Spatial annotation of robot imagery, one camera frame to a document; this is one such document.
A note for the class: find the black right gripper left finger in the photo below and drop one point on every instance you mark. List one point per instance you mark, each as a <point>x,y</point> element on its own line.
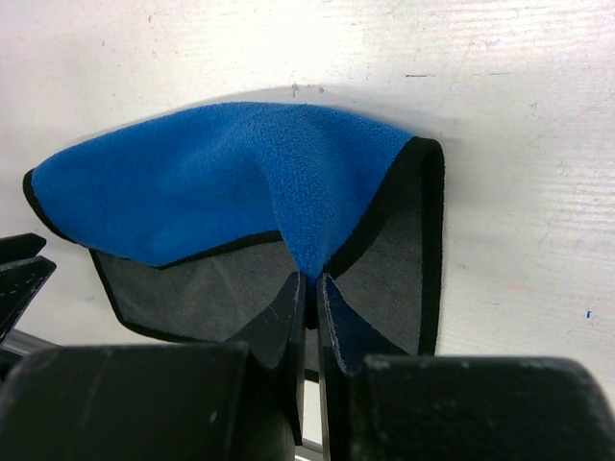
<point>241,399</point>

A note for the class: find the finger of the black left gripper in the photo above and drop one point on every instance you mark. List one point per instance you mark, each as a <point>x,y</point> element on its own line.
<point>23,272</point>

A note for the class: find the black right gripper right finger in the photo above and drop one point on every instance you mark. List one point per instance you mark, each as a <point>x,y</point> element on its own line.
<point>378,403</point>

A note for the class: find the blue microfiber towel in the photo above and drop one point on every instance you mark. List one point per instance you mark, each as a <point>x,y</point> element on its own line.
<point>194,220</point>

